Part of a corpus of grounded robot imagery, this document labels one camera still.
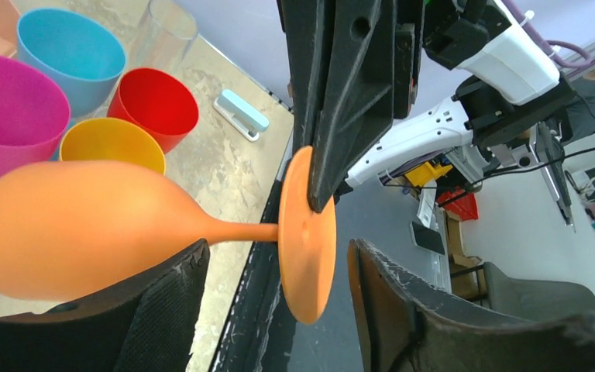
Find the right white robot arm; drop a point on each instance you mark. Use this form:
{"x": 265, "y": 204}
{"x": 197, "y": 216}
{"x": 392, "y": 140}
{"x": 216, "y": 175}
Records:
{"x": 484, "y": 80}

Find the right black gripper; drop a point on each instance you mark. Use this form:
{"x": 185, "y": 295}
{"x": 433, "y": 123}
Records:
{"x": 354, "y": 65}

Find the clear wine glass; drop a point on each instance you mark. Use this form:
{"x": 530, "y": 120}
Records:
{"x": 164, "y": 35}

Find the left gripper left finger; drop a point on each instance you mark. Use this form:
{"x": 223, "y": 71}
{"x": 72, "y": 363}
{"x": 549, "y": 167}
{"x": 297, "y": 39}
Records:
{"x": 144, "y": 323}

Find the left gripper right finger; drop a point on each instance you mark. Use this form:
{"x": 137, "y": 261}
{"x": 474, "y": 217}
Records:
{"x": 406, "y": 324}

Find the magenta plastic wine glass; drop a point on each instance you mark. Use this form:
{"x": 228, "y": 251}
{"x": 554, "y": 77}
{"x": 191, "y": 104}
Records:
{"x": 34, "y": 113}

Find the red plastic wine glass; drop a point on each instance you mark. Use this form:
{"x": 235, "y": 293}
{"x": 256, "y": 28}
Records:
{"x": 157, "y": 103}

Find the orange plastic wine glass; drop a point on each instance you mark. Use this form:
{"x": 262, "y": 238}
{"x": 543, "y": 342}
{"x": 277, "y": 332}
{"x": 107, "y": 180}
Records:
{"x": 69, "y": 229}

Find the light blue wine glass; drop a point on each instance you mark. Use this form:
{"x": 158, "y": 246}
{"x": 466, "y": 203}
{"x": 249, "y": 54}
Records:
{"x": 79, "y": 54}

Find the yellow plastic wine glass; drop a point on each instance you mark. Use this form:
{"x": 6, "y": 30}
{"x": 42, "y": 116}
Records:
{"x": 112, "y": 139}

